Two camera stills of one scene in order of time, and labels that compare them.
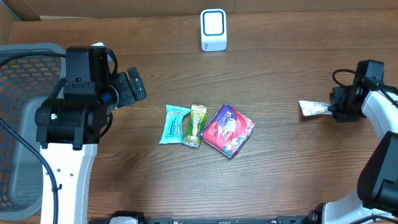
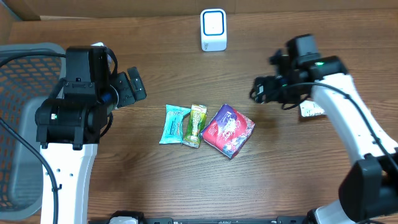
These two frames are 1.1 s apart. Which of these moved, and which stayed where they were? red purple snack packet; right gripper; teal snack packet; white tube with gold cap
Moved: right gripper
Stayed: white tube with gold cap; teal snack packet; red purple snack packet
